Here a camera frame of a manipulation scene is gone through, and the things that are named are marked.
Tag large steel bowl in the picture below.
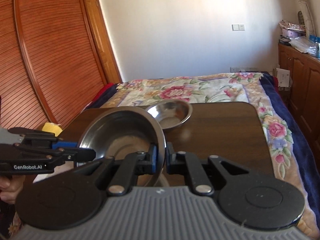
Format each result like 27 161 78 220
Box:
78 107 166 186

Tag medium steel bowl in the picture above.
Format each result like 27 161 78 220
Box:
146 99 193 130

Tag large floral tray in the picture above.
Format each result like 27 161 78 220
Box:
33 164 74 184

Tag person's left hand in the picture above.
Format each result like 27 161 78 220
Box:
0 175 25 204

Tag yellow plush toy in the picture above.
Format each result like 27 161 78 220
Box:
41 122 63 137

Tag dark blue red blanket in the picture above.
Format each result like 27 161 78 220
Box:
82 83 119 111

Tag floral bed blanket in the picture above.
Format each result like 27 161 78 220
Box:
101 73 319 239

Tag white paper bag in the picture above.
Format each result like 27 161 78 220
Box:
273 68 291 88

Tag wooden side cabinet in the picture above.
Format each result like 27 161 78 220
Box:
278 42 320 156

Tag stack of boxes and papers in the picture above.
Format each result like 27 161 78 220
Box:
279 20 306 46

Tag toiletry bottles on counter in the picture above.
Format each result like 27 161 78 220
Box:
308 35 320 59

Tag patterned curtain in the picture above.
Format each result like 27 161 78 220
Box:
297 0 316 37

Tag wall power strip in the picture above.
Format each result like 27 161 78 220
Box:
230 67 258 73

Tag wall light switch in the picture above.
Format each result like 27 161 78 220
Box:
232 24 245 31

